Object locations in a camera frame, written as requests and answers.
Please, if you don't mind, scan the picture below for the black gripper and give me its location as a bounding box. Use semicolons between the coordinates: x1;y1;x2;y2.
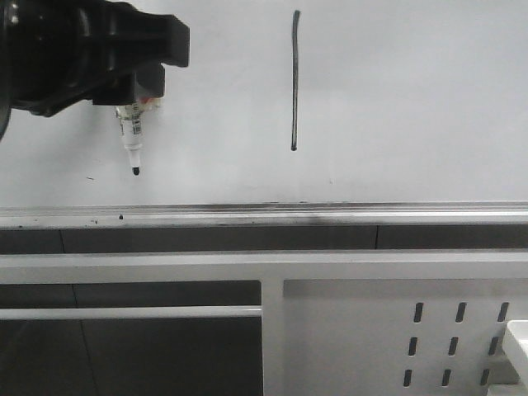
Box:
1;1;191;131

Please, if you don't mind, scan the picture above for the white black whiteboard marker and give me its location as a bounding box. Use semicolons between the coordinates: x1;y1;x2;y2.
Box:
115;97;161;176

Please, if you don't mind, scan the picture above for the white whiteboard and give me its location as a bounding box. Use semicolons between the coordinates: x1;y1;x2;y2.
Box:
1;1;527;223

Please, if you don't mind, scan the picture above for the white perforated metal panel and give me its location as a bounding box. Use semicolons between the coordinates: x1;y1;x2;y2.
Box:
284;279;527;395

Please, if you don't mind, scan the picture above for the white plastic tray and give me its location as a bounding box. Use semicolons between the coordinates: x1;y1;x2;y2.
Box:
486;320;527;395

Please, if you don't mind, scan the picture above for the white metal frame rack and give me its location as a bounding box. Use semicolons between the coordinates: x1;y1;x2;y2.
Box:
1;250;527;395

